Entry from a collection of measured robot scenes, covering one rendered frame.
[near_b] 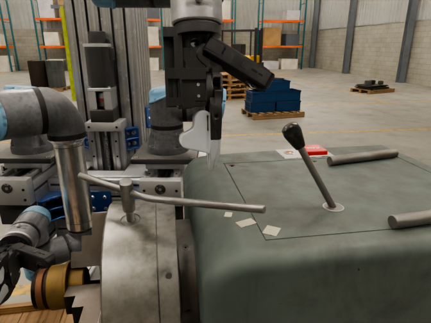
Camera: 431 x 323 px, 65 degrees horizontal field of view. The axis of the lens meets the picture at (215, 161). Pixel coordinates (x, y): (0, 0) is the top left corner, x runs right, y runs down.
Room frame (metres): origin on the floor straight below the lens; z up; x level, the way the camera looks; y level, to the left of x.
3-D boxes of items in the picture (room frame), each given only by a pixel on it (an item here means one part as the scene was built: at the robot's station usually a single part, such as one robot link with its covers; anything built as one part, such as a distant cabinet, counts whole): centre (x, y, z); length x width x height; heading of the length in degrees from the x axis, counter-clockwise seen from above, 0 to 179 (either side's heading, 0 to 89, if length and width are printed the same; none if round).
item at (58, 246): (0.80, 0.47, 0.98); 0.11 x 0.08 x 0.11; 131
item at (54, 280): (0.55, 0.30, 1.08); 0.09 x 0.09 x 0.09; 10
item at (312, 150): (0.87, -0.26, 1.26); 0.06 x 0.06 x 0.02; 9
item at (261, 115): (7.69, -1.28, 0.39); 1.20 x 0.80 x 0.79; 105
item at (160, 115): (1.20, 0.17, 1.33); 0.13 x 0.12 x 0.14; 91
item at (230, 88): (10.26, -0.29, 0.36); 1.26 x 0.86 x 0.73; 109
